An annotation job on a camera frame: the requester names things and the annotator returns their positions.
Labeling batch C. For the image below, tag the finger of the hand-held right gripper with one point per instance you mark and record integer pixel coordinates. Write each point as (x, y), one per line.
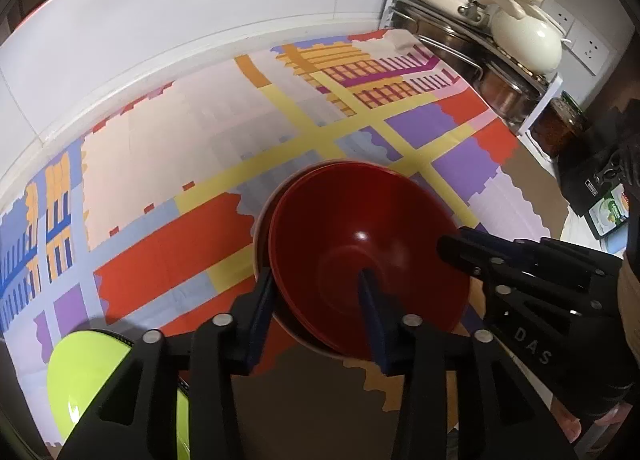
(460, 252)
(520, 247)

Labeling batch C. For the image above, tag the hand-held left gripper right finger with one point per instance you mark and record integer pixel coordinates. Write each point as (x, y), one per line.
(372, 320)

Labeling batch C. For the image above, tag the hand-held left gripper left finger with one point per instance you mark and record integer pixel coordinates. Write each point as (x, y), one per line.
(262, 305)

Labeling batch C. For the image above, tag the white bowl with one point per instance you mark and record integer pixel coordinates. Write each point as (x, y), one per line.
(256, 245)

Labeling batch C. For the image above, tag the red and black bowl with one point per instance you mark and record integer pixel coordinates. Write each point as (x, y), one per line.
(360, 250)

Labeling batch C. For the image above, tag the green plate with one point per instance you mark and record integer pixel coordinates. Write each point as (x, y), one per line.
(80, 380)

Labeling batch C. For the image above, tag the person's right hand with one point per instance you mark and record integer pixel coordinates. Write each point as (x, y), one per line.
(600, 390)

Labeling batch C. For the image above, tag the black box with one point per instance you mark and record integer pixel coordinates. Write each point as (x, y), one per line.
(585, 180)

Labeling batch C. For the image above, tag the green printed packet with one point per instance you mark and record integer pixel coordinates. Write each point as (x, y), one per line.
(607, 212)

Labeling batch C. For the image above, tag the glass jar with brown contents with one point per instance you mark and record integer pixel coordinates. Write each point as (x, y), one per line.
(557, 125)

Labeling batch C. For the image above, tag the copper-bottom steel pot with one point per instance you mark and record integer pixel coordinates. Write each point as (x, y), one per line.
(507, 95)

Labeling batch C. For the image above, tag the colourful patterned table mat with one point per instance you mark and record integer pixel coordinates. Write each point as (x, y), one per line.
(175, 140)

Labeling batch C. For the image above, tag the cream teapot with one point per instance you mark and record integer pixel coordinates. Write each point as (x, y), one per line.
(525, 40)

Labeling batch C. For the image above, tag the stainless steel pot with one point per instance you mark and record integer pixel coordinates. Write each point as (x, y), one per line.
(445, 45)

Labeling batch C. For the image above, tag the corner pot rack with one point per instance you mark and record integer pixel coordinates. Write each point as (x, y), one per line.
(400, 0)

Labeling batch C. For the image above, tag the white wall socket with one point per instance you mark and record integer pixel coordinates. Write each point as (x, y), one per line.
(592, 47)
(560, 15)

